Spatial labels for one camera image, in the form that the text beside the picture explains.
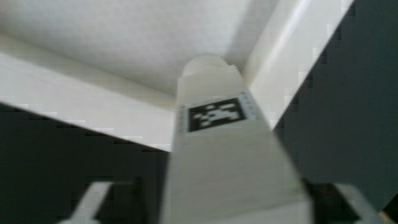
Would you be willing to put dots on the white leg with marker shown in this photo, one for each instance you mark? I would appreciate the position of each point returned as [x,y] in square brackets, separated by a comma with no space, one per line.
[234,183]

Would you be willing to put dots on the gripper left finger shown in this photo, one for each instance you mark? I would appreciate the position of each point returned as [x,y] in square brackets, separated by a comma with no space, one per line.
[111,204]

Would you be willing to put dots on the white desk top tray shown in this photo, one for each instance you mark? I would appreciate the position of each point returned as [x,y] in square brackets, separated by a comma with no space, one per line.
[93,54]

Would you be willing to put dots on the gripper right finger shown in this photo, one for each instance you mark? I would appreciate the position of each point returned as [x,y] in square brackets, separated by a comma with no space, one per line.
[342,206]

